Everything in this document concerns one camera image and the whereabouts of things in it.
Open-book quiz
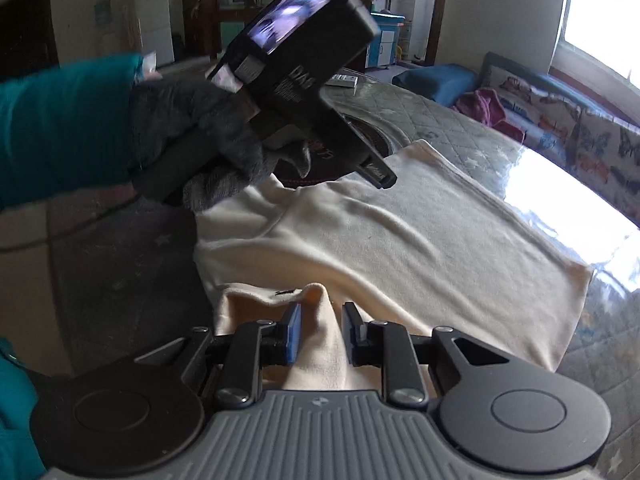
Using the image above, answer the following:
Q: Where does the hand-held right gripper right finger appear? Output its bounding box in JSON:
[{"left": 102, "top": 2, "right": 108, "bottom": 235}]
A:
[{"left": 341, "top": 301, "right": 506, "bottom": 406}]

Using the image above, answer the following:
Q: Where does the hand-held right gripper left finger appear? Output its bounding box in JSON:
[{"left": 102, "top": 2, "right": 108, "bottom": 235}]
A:
[{"left": 135, "top": 302, "right": 303, "bottom": 408}]

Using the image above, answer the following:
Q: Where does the cream cloth garment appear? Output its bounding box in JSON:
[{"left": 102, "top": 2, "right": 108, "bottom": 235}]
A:
[{"left": 192, "top": 139, "right": 596, "bottom": 395}]

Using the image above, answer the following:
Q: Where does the person's left forearm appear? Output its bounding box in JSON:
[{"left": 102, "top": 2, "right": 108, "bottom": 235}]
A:
[{"left": 0, "top": 53, "right": 147, "bottom": 212}]

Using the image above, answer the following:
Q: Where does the person's left hand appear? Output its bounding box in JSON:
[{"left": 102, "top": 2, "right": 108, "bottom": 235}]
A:
[{"left": 129, "top": 76, "right": 314, "bottom": 212}]

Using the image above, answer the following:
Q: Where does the blue cabinet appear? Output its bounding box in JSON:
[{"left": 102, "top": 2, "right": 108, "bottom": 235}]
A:
[{"left": 364, "top": 10, "right": 406, "bottom": 69}]

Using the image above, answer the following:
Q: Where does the dark wooden shelf cabinet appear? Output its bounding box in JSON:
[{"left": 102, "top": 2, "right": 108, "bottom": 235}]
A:
[{"left": 180, "top": 0, "right": 282, "bottom": 59}]

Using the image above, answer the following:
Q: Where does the blue sofa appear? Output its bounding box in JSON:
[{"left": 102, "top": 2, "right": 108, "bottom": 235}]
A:
[{"left": 392, "top": 51, "right": 640, "bottom": 202}]

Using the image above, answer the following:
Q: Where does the white refrigerator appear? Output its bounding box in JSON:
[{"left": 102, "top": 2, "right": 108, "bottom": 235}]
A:
[{"left": 133, "top": 0, "right": 176, "bottom": 66}]

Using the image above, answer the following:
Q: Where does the grey quilted table mat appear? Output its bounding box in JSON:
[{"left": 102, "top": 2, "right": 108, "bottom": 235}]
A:
[{"left": 47, "top": 71, "right": 640, "bottom": 480}]

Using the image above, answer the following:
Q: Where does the pink cloth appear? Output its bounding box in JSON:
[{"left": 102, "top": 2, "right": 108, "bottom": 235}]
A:
[{"left": 452, "top": 87, "right": 527, "bottom": 144}]

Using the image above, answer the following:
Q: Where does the butterfly print pillow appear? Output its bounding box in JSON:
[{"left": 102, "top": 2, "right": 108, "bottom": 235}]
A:
[
  {"left": 486, "top": 57, "right": 585, "bottom": 160},
  {"left": 574, "top": 109, "right": 640, "bottom": 202}
]

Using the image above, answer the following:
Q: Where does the person's teal jacket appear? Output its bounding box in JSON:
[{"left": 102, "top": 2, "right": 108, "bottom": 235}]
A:
[{"left": 0, "top": 337, "right": 49, "bottom": 480}]

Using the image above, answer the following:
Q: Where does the window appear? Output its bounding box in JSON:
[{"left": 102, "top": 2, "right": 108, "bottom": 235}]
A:
[{"left": 549, "top": 0, "right": 640, "bottom": 82}]

